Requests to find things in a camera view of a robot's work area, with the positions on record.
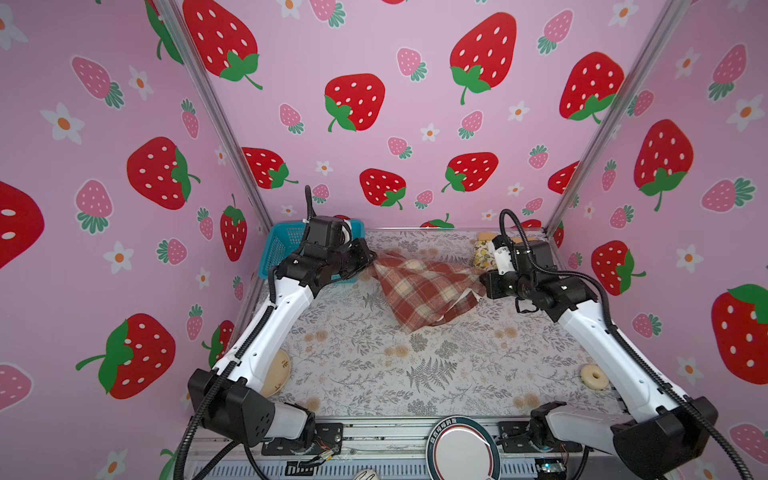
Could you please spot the yellow skirt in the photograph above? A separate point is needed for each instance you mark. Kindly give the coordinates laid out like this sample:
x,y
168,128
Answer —
x,y
514,238

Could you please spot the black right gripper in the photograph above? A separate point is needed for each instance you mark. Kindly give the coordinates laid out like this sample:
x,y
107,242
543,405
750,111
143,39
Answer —
x,y
491,285

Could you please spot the aluminium frame post left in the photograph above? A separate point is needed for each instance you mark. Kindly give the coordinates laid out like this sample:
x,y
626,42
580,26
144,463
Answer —
x,y
180,35

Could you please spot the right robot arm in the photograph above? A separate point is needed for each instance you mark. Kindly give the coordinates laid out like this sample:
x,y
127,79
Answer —
x,y
661,429

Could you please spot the white plate green rim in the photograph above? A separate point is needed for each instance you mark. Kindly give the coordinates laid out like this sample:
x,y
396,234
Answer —
x,y
458,447

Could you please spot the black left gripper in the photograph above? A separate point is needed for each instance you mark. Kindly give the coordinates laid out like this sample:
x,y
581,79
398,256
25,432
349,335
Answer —
x,y
361,261

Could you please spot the plain glazed donut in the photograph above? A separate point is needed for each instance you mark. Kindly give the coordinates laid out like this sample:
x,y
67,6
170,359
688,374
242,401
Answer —
x,y
594,378

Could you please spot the teal plastic basket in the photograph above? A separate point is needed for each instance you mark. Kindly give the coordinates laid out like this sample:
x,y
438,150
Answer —
x,y
283,239

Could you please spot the aluminium frame post right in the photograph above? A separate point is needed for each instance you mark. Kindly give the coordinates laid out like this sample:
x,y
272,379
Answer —
x,y
659,35

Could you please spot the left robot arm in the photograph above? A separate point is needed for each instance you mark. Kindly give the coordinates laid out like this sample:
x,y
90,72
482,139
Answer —
x,y
227,398

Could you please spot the white chocolate drizzled donut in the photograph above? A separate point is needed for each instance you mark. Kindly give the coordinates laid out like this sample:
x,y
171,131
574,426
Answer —
x,y
366,474

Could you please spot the lemon print skirt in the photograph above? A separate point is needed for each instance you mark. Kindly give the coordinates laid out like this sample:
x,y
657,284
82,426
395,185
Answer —
x,y
484,255

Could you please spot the red plaid skirt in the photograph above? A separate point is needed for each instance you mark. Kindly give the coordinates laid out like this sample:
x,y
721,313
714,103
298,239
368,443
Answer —
x,y
425,293

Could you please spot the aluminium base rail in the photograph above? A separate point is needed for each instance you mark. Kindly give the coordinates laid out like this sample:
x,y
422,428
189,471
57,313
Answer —
x,y
395,448

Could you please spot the aluminium frame post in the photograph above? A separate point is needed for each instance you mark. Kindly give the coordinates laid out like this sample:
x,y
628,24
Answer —
x,y
180,35
659,35

